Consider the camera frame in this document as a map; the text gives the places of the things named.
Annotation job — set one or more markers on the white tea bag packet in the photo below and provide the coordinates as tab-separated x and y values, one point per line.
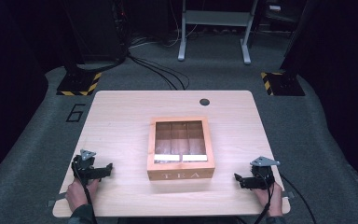
166	157
194	157

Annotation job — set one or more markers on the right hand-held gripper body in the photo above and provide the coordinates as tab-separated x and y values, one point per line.
262	175

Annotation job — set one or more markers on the person's right hand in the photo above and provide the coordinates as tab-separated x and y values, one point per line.
270	199

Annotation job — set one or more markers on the person's left hand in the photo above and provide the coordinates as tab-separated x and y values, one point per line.
77	194

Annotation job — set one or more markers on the white metal desk frame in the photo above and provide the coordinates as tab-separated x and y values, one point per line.
214	18

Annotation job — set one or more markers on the wooden tea box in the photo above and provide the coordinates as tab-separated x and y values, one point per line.
180	172

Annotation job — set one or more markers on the black hazard-striped stand base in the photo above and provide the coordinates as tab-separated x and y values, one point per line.
77	84
284	84

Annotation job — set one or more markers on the grey metal table bracket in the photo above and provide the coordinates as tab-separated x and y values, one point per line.
56	199
288	195

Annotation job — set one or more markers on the black equipment cabinet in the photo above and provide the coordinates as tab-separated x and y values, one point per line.
96	28

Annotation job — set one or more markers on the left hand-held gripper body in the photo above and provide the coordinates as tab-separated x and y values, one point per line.
85	166

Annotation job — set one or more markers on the dark round table grommet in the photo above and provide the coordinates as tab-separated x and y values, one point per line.
204	102

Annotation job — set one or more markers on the black stand post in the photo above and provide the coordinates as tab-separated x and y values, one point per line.
295	37
71	37

